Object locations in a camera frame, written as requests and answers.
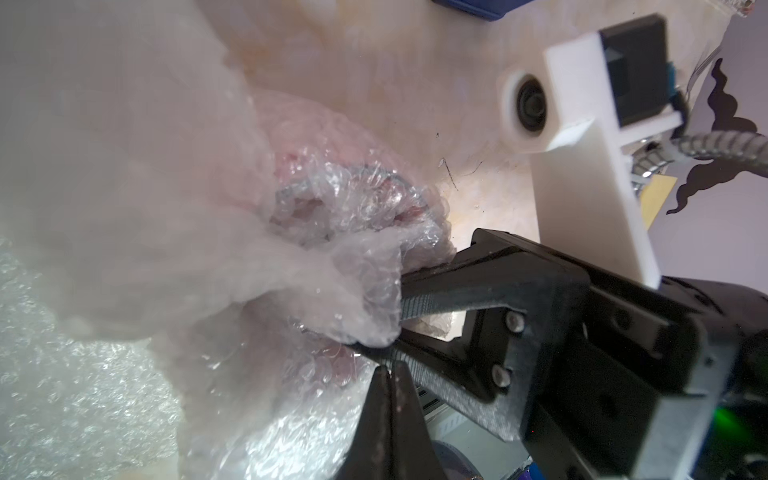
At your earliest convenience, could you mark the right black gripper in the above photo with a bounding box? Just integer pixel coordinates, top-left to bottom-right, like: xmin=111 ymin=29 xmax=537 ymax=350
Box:
xmin=353 ymin=277 xmax=767 ymax=479

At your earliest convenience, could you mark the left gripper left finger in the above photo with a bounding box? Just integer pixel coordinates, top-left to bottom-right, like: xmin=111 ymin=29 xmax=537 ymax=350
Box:
xmin=336 ymin=362 xmax=446 ymax=480

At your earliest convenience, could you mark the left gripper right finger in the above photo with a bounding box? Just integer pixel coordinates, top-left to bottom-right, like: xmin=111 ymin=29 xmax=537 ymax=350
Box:
xmin=401 ymin=229 xmax=590 ymax=322

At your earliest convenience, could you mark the blue tape dispenser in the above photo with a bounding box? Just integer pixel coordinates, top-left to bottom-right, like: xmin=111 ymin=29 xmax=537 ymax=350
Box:
xmin=433 ymin=0 xmax=533 ymax=22

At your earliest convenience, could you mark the yellow sponge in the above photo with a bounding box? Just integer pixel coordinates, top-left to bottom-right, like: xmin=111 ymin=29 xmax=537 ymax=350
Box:
xmin=639 ymin=174 xmax=677 ymax=230

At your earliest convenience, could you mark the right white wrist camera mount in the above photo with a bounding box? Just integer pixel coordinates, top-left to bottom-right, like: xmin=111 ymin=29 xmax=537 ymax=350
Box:
xmin=497 ymin=14 xmax=684 ymax=288

